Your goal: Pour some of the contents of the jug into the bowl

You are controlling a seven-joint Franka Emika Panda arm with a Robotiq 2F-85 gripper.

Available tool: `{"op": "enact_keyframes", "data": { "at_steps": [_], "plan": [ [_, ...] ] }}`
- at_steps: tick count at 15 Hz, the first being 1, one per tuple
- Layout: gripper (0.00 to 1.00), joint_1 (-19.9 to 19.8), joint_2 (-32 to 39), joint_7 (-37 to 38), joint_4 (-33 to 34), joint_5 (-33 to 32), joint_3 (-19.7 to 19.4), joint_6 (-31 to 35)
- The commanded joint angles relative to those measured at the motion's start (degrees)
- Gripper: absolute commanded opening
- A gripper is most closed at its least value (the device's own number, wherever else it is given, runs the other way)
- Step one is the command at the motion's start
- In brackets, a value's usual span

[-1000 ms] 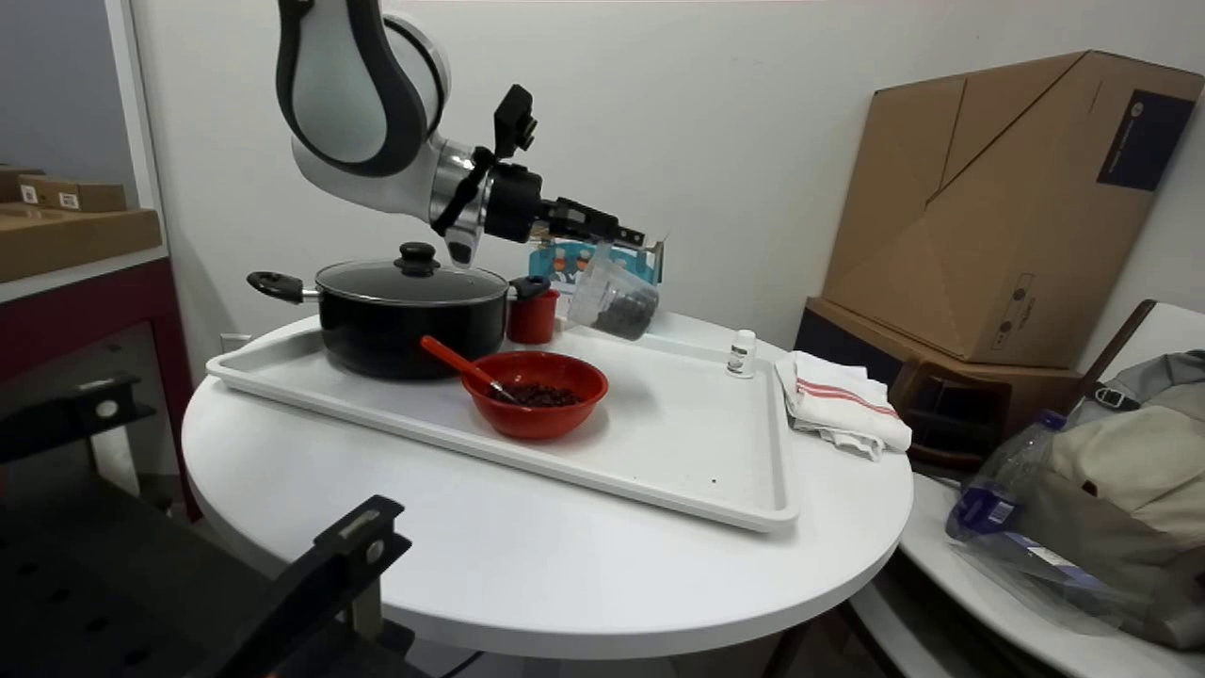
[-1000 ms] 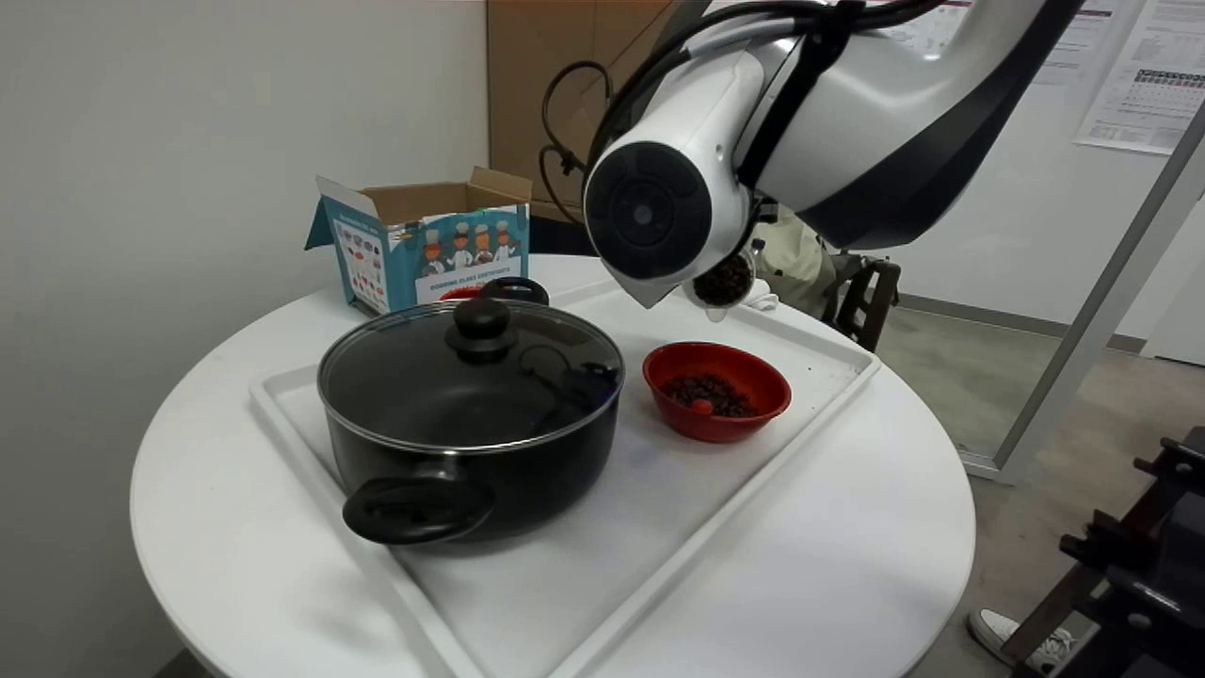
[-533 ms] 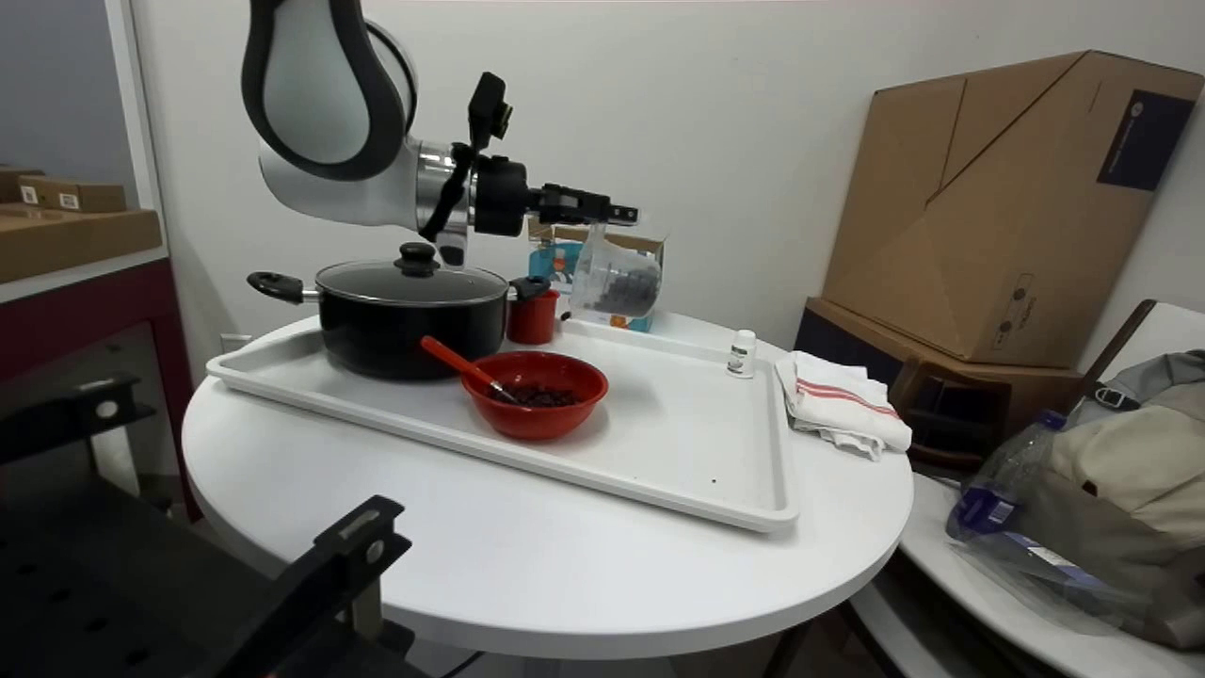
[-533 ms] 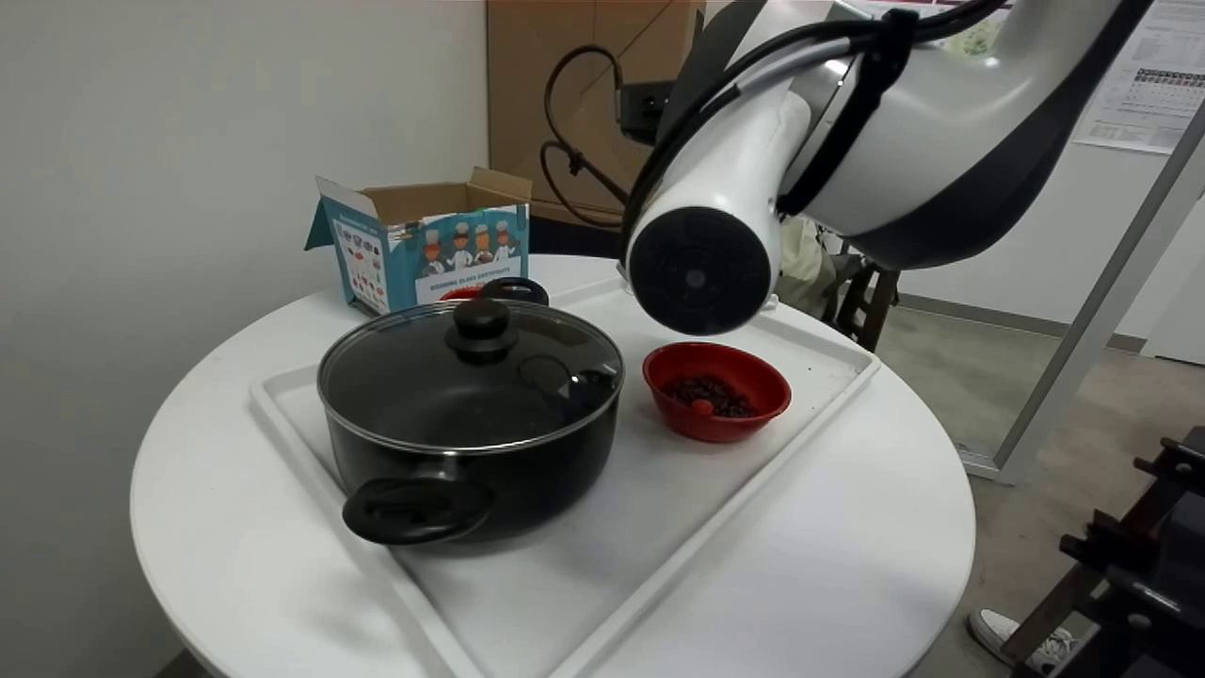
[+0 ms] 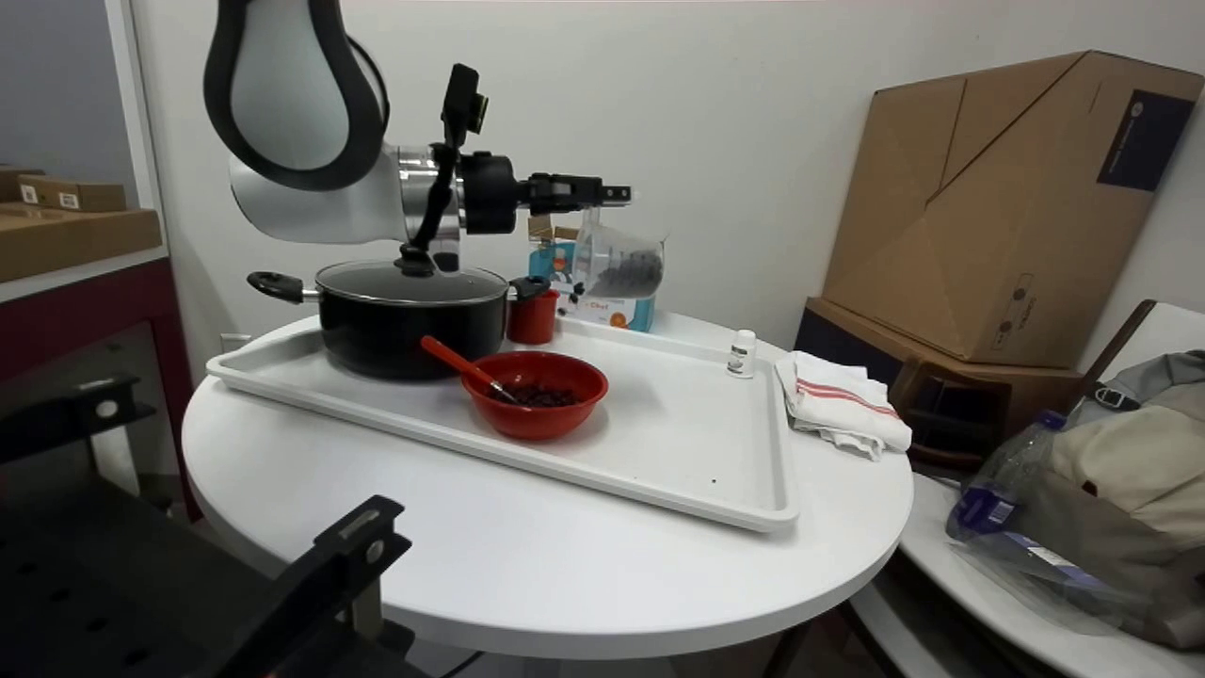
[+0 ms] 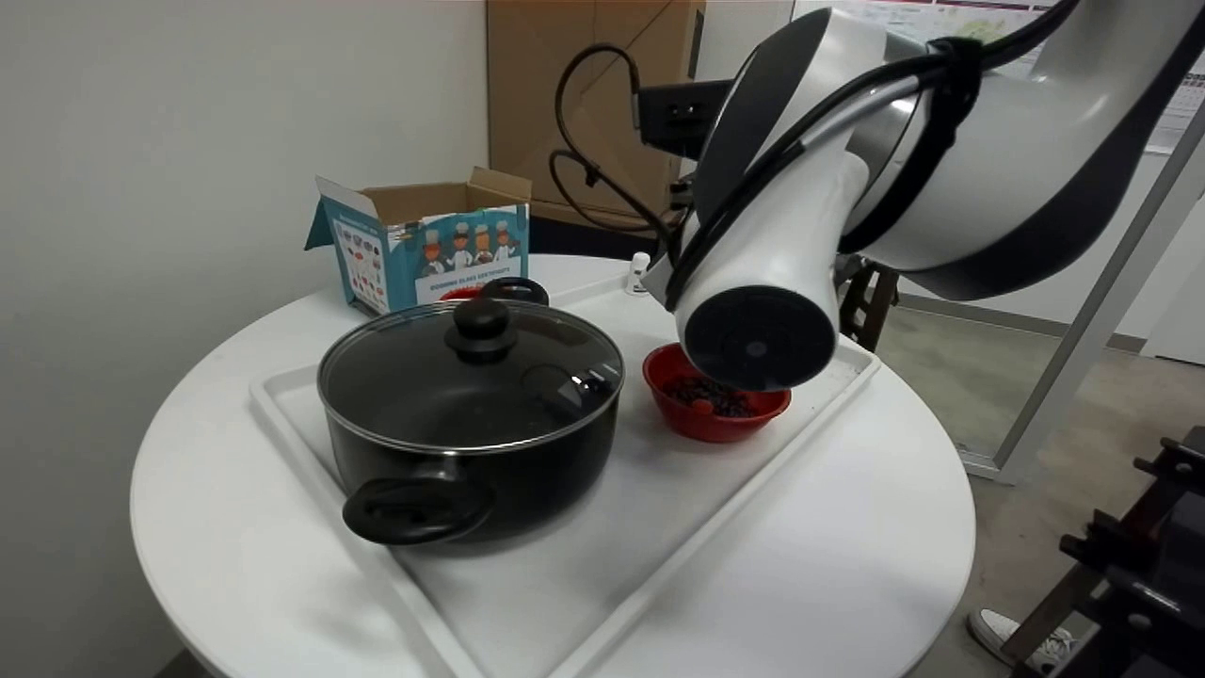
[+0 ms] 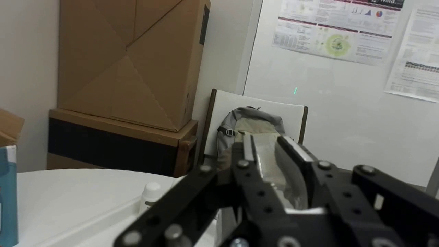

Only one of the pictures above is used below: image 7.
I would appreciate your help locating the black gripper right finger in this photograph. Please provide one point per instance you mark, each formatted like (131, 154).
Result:
(366, 206)

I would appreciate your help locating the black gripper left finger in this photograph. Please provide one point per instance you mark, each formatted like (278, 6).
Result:
(249, 197)

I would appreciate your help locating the grey metal pole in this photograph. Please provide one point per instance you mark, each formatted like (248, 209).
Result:
(434, 179)

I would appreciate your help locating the grey beige backpack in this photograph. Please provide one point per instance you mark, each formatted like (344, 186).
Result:
(248, 121)

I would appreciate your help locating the small white bottle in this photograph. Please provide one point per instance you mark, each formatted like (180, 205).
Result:
(152, 194)

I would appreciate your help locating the white board brown edge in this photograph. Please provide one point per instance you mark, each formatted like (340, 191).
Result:
(228, 98)

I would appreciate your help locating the flat black brown box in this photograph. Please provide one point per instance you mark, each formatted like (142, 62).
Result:
(115, 142)

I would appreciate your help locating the white plastic tray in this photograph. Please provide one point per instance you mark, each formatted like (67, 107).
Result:
(101, 234)

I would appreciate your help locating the white text poster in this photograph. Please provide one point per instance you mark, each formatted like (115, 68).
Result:
(416, 55)

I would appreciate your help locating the poster with green circle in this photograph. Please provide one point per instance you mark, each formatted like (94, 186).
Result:
(338, 32)

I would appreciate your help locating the large brown cardboard box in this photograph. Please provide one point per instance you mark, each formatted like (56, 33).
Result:
(128, 59)

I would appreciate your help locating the blue printed cardboard box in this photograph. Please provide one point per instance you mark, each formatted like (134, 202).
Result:
(9, 192)

